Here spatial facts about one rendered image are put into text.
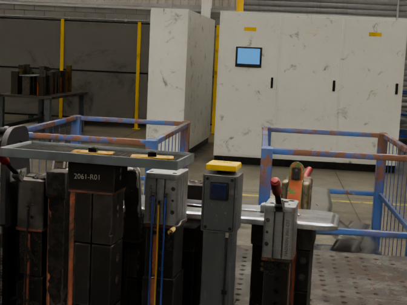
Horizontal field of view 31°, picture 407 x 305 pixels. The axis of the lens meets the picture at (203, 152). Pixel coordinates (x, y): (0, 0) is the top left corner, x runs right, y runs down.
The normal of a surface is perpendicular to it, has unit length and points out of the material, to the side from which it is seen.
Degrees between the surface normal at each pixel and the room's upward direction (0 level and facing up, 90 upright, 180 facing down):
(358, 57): 90
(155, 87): 90
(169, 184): 90
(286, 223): 90
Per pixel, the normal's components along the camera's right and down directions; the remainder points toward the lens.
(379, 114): -0.09, 0.12
